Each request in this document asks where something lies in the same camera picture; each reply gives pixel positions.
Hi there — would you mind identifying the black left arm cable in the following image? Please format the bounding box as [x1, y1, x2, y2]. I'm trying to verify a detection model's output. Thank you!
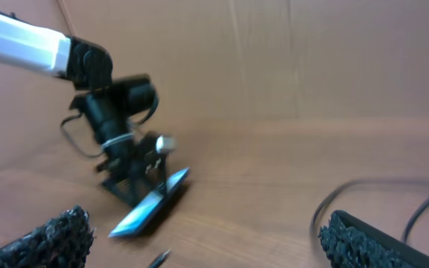
[59, 113, 106, 160]

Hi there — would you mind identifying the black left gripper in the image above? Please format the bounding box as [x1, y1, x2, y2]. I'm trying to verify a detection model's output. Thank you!
[95, 132, 168, 207]

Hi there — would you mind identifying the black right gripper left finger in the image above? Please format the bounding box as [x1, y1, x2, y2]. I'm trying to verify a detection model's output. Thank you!
[0, 205, 95, 268]

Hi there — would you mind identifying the blue Galaxy smartphone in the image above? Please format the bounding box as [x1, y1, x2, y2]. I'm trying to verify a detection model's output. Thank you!
[108, 167, 191, 237]

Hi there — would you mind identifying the black USB charging cable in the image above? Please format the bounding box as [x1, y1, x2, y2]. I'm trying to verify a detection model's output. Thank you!
[147, 176, 429, 268]

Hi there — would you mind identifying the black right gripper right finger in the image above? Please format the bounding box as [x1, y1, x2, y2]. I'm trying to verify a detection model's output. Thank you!
[318, 210, 429, 268]

